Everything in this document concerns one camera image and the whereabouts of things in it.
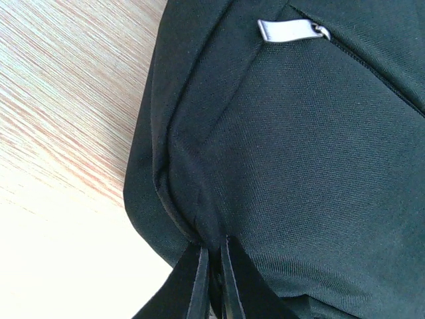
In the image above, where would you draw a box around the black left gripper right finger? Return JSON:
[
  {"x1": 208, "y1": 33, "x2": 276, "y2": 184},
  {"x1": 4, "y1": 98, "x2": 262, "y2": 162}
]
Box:
[{"x1": 220, "y1": 236, "x2": 298, "y2": 319}]

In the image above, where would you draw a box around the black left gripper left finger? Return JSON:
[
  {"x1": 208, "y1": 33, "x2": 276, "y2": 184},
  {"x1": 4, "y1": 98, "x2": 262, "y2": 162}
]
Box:
[{"x1": 133, "y1": 245, "x2": 210, "y2": 319}]

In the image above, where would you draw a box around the black student backpack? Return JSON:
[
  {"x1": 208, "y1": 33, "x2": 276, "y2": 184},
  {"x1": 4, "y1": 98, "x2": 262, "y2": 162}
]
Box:
[{"x1": 124, "y1": 1, "x2": 424, "y2": 318}]

